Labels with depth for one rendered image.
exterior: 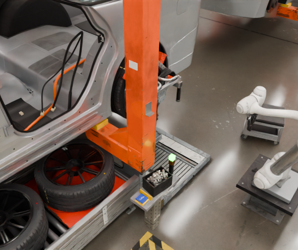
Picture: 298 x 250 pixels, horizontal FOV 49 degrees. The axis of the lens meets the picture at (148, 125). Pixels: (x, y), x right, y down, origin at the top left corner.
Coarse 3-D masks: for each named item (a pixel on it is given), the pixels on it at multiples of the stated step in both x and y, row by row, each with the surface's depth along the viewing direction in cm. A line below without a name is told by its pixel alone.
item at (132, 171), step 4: (124, 164) 315; (120, 168) 328; (124, 168) 319; (128, 168) 314; (132, 168) 310; (128, 172) 317; (132, 172) 312; (136, 172) 308; (144, 172) 303; (140, 176) 310; (140, 180) 313
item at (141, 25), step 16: (128, 0) 187; (144, 0) 181; (160, 0) 191; (128, 16) 193; (144, 16) 186; (128, 32) 199; (144, 32) 192; (128, 48) 206; (144, 48) 198; (128, 64) 213; (144, 64) 205; (128, 80) 221; (144, 80) 213; (128, 96) 229; (144, 96) 220; (128, 112) 238; (144, 112) 229; (128, 128) 247; (144, 128) 238; (128, 144) 258; (144, 144) 248; (128, 160) 268; (144, 160) 258
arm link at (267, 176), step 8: (296, 144) 229; (288, 152) 236; (296, 152) 228; (280, 160) 244; (288, 160) 237; (296, 160) 233; (264, 168) 260; (272, 168) 254; (280, 168) 246; (288, 168) 245; (256, 176) 262; (264, 176) 259; (272, 176) 255; (280, 176) 255; (256, 184) 265; (264, 184) 258; (272, 184) 259
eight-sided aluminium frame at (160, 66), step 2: (158, 62) 293; (160, 62) 296; (158, 64) 294; (160, 64) 297; (162, 64) 300; (158, 66) 304; (160, 66) 298; (162, 66) 301; (164, 66) 304; (160, 68) 308; (162, 68) 302; (166, 76) 314; (166, 78) 316; (160, 80) 319; (160, 82) 321; (162, 82) 321; (164, 82) 317; (166, 82) 319; (162, 84) 322; (164, 84) 318; (124, 90) 281; (166, 90) 324; (124, 92) 282; (124, 94) 284; (124, 96) 285; (124, 98) 286; (158, 104) 324
